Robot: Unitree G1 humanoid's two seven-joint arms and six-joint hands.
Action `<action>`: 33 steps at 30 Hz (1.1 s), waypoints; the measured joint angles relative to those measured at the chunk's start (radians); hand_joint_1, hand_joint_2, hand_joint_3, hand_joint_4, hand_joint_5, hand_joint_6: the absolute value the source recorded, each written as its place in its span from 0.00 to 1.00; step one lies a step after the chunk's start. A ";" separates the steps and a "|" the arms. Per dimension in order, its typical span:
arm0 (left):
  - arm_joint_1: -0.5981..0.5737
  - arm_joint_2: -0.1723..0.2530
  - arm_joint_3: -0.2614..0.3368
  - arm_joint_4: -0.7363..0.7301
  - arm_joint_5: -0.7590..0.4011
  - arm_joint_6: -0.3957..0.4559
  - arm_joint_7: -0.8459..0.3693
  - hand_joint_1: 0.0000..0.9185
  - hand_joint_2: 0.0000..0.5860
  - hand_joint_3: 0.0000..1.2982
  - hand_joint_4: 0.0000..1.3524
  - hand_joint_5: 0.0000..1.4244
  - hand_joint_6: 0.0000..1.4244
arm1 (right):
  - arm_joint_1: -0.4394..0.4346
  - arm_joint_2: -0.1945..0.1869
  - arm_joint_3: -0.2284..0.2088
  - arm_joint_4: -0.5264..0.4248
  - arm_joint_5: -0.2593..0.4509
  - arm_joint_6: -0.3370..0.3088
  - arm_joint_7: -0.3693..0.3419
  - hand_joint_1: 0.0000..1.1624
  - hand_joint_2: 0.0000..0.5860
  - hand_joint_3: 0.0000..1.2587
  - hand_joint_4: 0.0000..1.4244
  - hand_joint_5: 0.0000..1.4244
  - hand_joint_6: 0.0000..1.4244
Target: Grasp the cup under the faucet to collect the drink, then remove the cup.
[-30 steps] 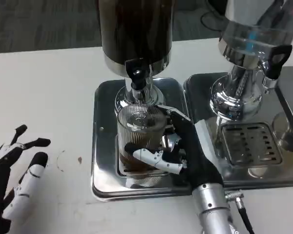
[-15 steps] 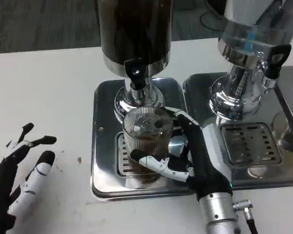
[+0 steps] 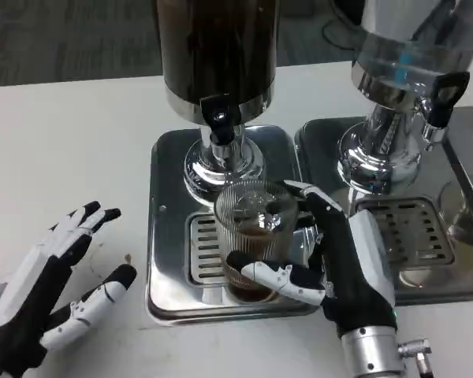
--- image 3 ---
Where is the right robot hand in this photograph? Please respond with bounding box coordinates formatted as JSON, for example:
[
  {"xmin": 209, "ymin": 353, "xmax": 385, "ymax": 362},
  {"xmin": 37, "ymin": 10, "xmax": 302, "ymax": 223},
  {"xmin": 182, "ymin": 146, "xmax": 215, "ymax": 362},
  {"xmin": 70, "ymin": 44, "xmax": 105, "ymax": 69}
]
[{"xmin": 225, "ymin": 179, "xmax": 398, "ymax": 339}]

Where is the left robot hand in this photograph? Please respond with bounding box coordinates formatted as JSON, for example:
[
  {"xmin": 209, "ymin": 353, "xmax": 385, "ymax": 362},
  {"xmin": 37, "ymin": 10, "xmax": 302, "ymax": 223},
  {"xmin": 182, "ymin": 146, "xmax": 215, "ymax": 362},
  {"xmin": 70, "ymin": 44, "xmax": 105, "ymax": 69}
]
[{"xmin": 0, "ymin": 200, "xmax": 138, "ymax": 378}]

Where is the clear ribbed glass cup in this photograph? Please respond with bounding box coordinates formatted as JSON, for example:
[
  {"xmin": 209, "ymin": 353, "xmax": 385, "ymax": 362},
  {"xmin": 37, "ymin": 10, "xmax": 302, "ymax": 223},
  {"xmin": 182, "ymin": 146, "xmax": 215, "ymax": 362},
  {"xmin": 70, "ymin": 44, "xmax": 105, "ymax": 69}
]
[{"xmin": 214, "ymin": 179, "xmax": 300, "ymax": 304}]

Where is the steel dispenser base tray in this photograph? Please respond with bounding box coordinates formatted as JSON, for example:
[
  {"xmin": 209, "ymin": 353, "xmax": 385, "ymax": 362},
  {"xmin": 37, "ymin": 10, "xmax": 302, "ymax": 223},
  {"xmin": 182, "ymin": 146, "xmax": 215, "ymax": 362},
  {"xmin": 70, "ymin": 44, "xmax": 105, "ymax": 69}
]
[
  {"xmin": 294, "ymin": 106, "xmax": 473, "ymax": 306},
  {"xmin": 144, "ymin": 124, "xmax": 320, "ymax": 324}
]

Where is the steel drip grid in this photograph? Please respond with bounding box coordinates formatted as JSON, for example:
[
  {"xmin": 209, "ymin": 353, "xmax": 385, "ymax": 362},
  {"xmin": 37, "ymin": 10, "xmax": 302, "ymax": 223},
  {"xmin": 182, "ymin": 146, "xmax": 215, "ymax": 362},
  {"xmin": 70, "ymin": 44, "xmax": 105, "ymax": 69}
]
[
  {"xmin": 354, "ymin": 196, "xmax": 456, "ymax": 267},
  {"xmin": 187, "ymin": 212, "xmax": 320, "ymax": 285}
]

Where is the clear drink dispenser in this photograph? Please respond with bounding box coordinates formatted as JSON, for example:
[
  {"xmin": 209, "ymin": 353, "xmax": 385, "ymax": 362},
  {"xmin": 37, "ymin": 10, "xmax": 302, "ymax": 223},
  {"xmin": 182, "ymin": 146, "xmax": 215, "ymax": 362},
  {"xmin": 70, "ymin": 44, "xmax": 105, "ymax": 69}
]
[{"xmin": 337, "ymin": 0, "xmax": 473, "ymax": 194}]

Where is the dark drink dispenser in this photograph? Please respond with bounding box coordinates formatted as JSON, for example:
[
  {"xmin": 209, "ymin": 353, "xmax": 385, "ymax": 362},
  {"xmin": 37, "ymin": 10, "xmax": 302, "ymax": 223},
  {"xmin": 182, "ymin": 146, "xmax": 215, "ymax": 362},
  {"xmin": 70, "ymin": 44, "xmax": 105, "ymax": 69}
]
[{"xmin": 157, "ymin": 0, "xmax": 281, "ymax": 198}]

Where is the silver cable connector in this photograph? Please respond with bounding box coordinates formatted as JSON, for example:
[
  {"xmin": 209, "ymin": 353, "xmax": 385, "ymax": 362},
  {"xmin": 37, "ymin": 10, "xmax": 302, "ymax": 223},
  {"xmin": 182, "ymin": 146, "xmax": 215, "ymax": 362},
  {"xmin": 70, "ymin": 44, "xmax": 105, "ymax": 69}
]
[{"xmin": 397, "ymin": 337, "xmax": 434, "ymax": 378}]

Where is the black tap handle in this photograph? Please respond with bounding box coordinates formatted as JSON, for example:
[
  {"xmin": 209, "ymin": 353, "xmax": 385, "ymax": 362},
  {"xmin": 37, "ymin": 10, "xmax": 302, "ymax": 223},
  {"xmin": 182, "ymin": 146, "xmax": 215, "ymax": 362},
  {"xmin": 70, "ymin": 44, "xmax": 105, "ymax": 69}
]
[
  {"xmin": 429, "ymin": 71, "xmax": 471, "ymax": 129},
  {"xmin": 199, "ymin": 94, "xmax": 236, "ymax": 145}
]

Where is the black cable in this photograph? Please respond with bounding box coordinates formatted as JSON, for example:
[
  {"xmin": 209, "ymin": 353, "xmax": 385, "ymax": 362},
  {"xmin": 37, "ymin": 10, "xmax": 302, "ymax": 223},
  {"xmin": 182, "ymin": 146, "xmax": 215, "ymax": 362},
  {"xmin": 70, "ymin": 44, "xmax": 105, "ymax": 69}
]
[{"xmin": 322, "ymin": 17, "xmax": 358, "ymax": 50}]

